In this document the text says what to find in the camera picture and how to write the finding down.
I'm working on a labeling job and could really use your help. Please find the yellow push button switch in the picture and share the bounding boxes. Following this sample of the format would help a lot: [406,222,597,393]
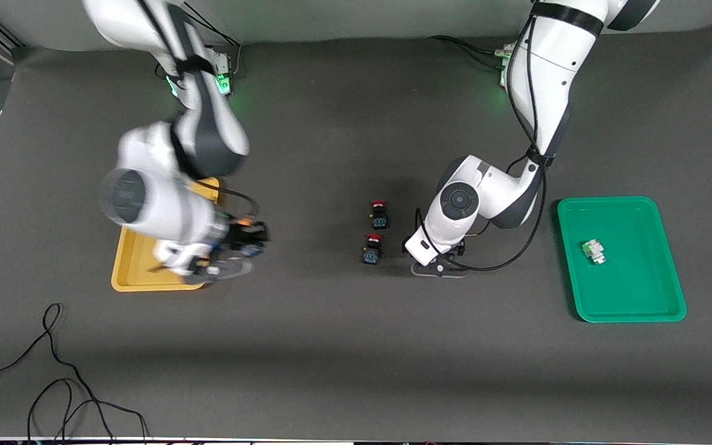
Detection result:
[237,216,267,257]

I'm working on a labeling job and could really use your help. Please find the green push button switch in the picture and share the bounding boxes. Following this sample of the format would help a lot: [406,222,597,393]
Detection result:
[582,239,607,265]

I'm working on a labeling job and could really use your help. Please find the yellow plastic tray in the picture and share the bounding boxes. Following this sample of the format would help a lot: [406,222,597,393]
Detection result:
[111,176,221,292]

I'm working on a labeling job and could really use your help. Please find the dark grey table cloth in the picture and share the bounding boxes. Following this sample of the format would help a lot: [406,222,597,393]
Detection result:
[0,25,712,443]

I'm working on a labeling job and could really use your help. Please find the green plastic tray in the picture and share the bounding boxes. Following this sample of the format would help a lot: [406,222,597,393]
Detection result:
[556,196,688,323]

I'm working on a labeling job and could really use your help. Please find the loose thin black cable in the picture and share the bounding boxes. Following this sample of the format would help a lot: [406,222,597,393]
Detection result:
[0,303,150,443]

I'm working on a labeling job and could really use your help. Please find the black right arm base cables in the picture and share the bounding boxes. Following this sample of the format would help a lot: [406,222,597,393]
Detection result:
[183,3,243,78]

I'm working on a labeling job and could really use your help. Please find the black arm base cables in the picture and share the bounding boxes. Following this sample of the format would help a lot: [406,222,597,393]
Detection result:
[428,35,511,64]
[183,3,243,78]

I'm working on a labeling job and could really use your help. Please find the black left arm base cables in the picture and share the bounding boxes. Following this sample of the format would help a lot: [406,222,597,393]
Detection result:
[428,35,511,64]

